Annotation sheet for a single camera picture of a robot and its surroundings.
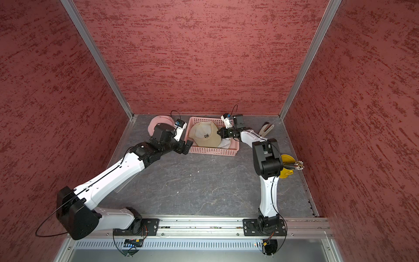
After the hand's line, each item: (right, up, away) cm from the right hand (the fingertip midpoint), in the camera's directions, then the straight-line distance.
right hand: (219, 133), depth 102 cm
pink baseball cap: (-40, +9, +4) cm, 41 cm away
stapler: (+33, +3, +9) cm, 34 cm away
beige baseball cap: (-9, -1, +6) cm, 11 cm away
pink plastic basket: (+9, -10, -2) cm, 14 cm away
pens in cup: (+37, -15, -26) cm, 47 cm away
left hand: (-19, -4, -22) cm, 29 cm away
